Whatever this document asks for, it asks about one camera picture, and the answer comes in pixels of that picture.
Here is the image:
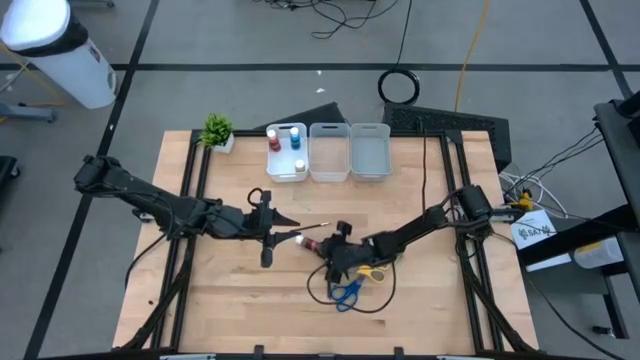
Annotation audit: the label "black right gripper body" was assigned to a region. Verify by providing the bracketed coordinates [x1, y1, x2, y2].
[326, 220, 374, 284]

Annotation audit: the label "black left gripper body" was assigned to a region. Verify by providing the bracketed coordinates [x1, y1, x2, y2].
[243, 188, 282, 269]

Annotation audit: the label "blue handled scissors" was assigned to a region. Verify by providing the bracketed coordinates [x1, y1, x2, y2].
[329, 277, 365, 314]

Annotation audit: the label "white plastic bin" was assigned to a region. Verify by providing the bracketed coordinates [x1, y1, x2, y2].
[265, 122, 310, 184]

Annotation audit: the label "clear plastic bin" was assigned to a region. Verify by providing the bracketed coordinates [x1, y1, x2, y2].
[307, 122, 352, 184]

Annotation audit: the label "grey plastic bin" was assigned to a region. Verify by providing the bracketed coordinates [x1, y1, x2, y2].
[349, 123, 393, 184]

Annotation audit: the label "green plant in white pot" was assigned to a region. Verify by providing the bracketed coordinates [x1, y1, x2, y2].
[198, 112, 236, 155]

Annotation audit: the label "black perforated panel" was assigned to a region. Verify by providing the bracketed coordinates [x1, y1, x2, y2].
[381, 102, 512, 174]

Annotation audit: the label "white labelled box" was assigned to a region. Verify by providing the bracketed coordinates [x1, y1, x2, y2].
[509, 208, 572, 274]

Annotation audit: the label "white trash can black liner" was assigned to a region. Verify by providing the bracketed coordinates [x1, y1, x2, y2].
[0, 0, 119, 111]

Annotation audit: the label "clear plastic container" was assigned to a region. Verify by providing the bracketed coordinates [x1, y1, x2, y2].
[573, 237, 626, 270]

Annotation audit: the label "black floor object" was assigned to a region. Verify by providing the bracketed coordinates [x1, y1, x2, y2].
[0, 155, 21, 201]

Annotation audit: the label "grey stand foot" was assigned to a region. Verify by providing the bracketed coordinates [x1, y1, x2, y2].
[0, 102, 57, 125]

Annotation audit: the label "black cart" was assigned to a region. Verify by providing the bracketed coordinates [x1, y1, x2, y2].
[517, 89, 640, 341]

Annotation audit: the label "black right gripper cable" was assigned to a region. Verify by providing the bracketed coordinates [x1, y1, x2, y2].
[306, 259, 398, 315]

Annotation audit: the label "black aluminium table frame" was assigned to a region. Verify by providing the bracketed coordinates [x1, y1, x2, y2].
[119, 128, 539, 357]

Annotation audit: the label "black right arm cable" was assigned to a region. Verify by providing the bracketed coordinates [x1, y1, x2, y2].
[417, 117, 429, 216]

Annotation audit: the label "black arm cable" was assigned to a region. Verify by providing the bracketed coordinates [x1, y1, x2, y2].
[123, 232, 174, 290]
[417, 117, 429, 216]

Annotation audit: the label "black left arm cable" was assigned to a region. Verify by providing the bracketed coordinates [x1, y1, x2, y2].
[123, 232, 174, 290]

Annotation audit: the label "coiled black cable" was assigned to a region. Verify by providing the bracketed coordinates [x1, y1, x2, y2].
[377, 68, 421, 106]

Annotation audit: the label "tangled black floor cables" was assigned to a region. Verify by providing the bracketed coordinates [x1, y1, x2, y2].
[252, 0, 401, 40]

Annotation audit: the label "white cable bundle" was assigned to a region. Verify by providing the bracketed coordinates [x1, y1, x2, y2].
[498, 172, 569, 220]

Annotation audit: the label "long black cable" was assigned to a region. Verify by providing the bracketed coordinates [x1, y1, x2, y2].
[396, 0, 414, 71]

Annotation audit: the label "yellow hanging cable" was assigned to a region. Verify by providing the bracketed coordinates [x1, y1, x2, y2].
[453, 0, 494, 112]

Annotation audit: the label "black cables to cart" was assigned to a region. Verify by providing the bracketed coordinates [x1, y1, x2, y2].
[502, 124, 606, 201]

